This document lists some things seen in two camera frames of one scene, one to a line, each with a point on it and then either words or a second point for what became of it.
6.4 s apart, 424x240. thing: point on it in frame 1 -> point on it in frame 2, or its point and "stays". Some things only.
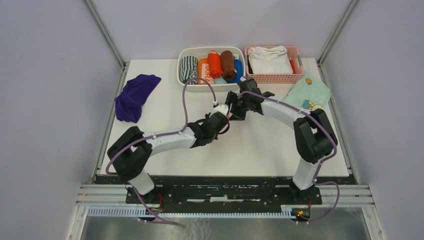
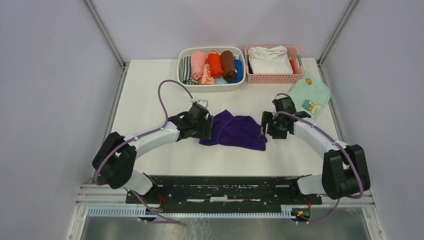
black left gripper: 207,115 -> 206,133
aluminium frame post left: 109,38 stays
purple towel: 128,104 -> 239,132
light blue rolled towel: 220,81 stays
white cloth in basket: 269,60 stays
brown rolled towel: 227,65 stays
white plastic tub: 202,52 stays
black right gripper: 232,97 -> 267,118
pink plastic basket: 294,54 stays
